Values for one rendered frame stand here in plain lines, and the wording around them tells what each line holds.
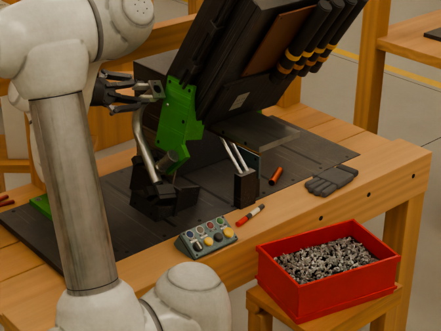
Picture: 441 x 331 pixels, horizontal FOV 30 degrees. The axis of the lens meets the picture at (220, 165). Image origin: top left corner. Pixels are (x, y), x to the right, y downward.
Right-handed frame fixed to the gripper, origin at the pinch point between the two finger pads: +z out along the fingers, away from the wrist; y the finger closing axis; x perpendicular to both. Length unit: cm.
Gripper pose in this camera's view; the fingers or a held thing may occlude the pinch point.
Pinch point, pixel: (146, 92)
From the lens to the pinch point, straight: 231.3
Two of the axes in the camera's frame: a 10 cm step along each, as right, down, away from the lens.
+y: -3.0, -9.2, 2.6
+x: -6.1, 3.9, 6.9
